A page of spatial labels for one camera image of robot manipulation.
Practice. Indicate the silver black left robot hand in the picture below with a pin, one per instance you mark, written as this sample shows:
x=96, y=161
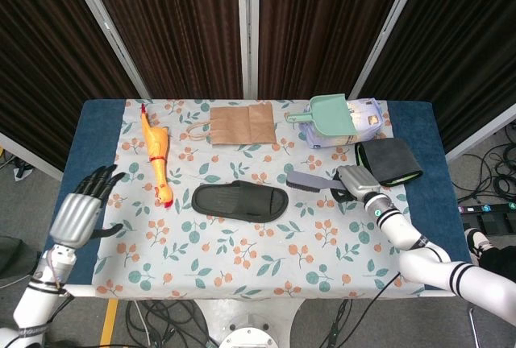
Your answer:
x=74, y=219

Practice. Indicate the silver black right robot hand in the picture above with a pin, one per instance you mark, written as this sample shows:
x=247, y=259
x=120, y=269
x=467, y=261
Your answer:
x=359, y=181

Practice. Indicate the black slipper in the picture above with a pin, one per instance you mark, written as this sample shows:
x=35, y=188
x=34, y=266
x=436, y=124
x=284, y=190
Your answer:
x=238, y=201

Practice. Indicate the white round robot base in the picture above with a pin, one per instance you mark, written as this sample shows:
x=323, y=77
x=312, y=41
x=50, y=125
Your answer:
x=248, y=340

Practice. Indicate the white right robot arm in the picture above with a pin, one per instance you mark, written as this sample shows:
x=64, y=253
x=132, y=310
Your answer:
x=403, y=231

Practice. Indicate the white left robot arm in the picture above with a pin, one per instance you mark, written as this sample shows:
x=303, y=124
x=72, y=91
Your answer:
x=36, y=299

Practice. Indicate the gray cloth with green trim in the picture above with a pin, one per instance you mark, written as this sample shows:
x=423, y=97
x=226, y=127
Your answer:
x=393, y=158

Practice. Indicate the purple tissue pack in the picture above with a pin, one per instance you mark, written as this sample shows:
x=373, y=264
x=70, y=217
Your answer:
x=369, y=120

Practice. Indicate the green plastic dustpan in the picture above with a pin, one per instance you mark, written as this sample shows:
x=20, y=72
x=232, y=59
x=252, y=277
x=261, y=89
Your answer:
x=332, y=114

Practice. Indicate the blue table cover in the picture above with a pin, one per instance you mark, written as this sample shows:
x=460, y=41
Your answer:
x=88, y=130

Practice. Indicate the yellow floor tape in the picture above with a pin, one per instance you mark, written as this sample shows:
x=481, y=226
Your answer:
x=109, y=321

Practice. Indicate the yellow rubber chicken toy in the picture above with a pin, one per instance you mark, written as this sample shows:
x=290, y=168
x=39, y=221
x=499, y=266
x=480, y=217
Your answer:
x=157, y=146

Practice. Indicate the brown paper bag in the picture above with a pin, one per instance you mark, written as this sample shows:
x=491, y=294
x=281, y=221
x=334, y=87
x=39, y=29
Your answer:
x=242, y=124

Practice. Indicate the white black sneaker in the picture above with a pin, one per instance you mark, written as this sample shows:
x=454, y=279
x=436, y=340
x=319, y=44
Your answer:
x=477, y=243

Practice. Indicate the floral tablecloth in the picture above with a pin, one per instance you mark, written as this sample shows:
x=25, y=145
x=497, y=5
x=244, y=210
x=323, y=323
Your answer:
x=242, y=275

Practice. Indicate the dark brown partition panel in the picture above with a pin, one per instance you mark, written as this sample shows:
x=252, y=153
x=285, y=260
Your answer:
x=463, y=42
x=322, y=21
x=173, y=21
x=40, y=62

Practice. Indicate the black trouser leg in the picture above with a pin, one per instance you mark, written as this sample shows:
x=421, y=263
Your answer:
x=500, y=263

